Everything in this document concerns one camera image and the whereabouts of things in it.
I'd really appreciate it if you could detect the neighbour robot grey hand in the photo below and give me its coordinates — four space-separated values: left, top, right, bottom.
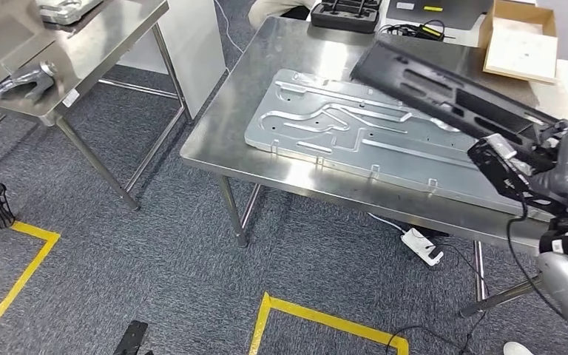
0 61 58 102

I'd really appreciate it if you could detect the black plastic panel part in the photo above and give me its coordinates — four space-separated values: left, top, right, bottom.
350 38 562 170

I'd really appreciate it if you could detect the silver metal part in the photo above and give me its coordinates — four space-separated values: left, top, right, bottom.
35 0 104 27

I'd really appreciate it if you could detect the stainless steel workbench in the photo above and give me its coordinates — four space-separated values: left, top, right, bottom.
180 16 559 319

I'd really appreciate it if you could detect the stainless steel table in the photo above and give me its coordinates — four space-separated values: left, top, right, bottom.
0 0 195 212

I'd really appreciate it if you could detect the pale wooden board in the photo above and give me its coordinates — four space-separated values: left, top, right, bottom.
482 23 558 84

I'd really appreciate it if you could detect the open cardboard box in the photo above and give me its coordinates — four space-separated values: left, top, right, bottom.
477 0 559 85

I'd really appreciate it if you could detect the white cabinet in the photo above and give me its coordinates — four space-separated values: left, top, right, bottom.
117 0 228 120

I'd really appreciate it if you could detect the white power strip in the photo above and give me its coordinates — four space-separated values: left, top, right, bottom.
400 227 445 268

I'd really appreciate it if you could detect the person's foot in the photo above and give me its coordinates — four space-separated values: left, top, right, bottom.
503 341 535 355

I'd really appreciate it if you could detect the black device with yellow label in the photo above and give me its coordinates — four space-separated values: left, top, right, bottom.
378 19 447 43

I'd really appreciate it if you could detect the black flat case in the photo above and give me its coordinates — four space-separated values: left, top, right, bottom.
385 0 495 31

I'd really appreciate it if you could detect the person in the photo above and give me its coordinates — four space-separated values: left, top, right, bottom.
247 0 318 30

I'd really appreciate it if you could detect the stamped silver metal plate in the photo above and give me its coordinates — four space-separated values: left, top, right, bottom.
243 68 555 223

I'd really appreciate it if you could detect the black tool tray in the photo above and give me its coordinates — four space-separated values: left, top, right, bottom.
309 0 384 35

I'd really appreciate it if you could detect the yellow floor tape square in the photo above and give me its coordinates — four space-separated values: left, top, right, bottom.
248 291 410 355

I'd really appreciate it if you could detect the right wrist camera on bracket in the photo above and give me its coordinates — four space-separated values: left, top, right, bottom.
466 133 568 217

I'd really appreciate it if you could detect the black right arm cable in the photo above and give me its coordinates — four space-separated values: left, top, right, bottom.
505 192 567 320

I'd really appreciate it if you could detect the white power cable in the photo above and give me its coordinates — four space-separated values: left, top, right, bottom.
366 212 408 235

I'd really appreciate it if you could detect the thin white cable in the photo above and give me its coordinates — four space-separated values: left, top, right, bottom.
212 0 245 54

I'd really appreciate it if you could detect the black floor cable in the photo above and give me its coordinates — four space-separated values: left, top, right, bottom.
384 234 491 355

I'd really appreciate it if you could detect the black perforated metal bracket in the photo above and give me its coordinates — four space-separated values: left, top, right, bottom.
112 320 154 355

